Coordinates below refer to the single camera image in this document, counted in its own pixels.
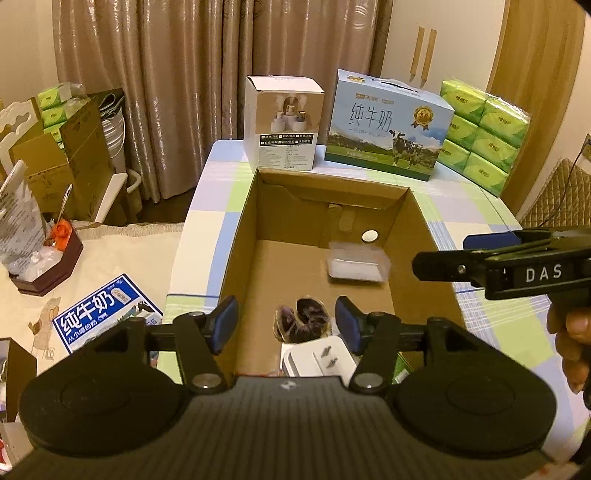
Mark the white power adapter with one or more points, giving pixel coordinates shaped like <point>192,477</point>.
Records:
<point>300,362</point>

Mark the metal spoon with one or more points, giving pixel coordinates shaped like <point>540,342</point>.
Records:
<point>64,201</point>

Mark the clear plastic container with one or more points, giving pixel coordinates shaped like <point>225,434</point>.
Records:
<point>355,267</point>

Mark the clear plastic bag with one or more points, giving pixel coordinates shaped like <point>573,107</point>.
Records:
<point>18,221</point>

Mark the cardboard box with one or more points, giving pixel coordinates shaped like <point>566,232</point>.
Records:
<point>295,267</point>

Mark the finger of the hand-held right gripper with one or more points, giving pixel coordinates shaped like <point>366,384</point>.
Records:
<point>448,266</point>
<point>494,240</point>

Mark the white carved chair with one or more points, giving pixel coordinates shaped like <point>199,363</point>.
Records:
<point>18,115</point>

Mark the wooden wardrobe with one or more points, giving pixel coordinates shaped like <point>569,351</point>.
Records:
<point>531,55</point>

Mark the blue milk gift box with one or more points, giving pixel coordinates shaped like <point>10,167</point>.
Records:
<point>369,120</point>

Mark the beige embroidered tablecloth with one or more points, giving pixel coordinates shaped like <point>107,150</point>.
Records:
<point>129,249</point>

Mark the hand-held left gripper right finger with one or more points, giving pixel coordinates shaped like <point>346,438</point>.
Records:
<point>346,323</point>

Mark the orange ornament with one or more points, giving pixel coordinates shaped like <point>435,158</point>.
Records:
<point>62,233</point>

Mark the dark snack packet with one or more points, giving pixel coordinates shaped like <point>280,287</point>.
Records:
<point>307,318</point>

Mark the brown cardboard carton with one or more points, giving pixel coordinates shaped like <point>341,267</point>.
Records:
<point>41,170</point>

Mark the quilted cushion chair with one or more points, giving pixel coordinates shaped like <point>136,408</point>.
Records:
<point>563,194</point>

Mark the small open brown carton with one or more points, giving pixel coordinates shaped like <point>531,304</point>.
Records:
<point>23,369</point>

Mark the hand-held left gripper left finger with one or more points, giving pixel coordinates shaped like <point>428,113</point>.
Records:
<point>226,318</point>

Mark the green tissue packs stack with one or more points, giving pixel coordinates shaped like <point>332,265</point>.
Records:
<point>51,106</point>

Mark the printed cookware box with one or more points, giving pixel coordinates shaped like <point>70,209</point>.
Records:
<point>87,152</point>

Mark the pack of green tissue packets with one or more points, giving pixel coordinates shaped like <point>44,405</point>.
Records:
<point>485,138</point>

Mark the blue milk carton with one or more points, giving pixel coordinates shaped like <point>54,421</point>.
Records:
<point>101,314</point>

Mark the beige wall socket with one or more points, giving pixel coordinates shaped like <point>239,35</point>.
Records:
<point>587,147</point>

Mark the white appliance box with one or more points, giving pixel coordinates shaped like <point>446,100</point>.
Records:
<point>281,138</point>

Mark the brown wooden tray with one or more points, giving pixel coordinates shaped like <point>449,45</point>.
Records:
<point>60,267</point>

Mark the person's right hand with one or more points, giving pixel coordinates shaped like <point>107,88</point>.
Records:
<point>572,341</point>

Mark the beige curtain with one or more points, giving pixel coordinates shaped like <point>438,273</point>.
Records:
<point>184,69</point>

